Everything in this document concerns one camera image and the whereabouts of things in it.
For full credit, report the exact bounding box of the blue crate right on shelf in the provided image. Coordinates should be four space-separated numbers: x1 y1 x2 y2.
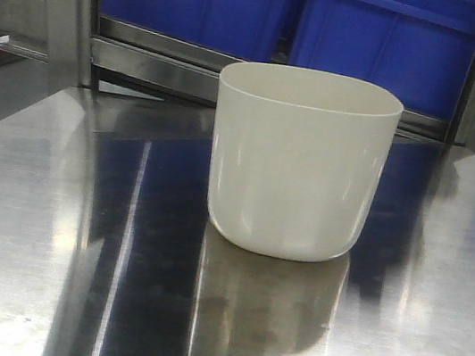
288 0 475 120

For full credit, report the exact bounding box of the stainless steel shelf frame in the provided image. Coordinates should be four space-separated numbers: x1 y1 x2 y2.
0 0 475 153

